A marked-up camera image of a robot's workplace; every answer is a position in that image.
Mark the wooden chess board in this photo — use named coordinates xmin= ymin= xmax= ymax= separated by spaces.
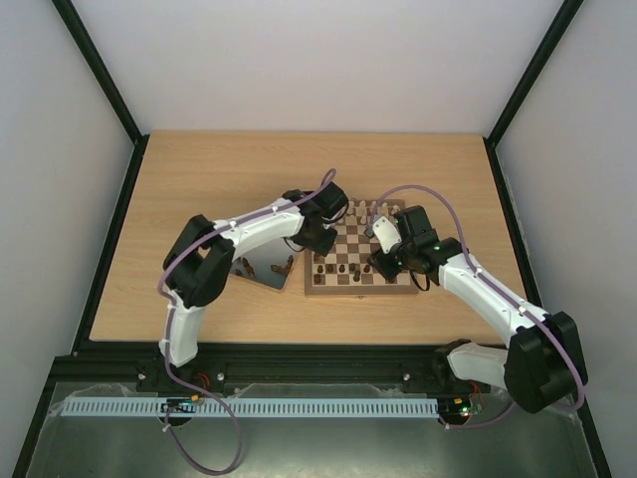
xmin=305 ymin=198 xmax=419 ymax=297

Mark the metal tin tray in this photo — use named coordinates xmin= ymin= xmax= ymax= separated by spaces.
xmin=229 ymin=248 xmax=299 ymax=292

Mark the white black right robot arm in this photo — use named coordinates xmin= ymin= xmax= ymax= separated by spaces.
xmin=367 ymin=206 xmax=587 ymax=413

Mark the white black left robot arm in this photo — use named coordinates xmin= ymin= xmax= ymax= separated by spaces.
xmin=157 ymin=181 xmax=348 ymax=367

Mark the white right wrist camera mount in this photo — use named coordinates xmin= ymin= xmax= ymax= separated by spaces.
xmin=365 ymin=215 xmax=401 ymax=254

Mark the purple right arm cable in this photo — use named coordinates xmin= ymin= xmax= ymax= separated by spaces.
xmin=371 ymin=184 xmax=586 ymax=431

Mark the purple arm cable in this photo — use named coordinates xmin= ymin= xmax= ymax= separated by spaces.
xmin=156 ymin=168 xmax=244 ymax=474
xmin=371 ymin=184 xmax=586 ymax=431

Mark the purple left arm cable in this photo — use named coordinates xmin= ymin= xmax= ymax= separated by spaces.
xmin=156 ymin=168 xmax=244 ymax=474

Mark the black aluminium frame rail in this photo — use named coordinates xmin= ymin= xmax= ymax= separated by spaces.
xmin=49 ymin=343 xmax=578 ymax=394

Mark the light blue slotted cable duct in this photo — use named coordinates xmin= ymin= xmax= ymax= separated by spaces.
xmin=60 ymin=397 xmax=439 ymax=419

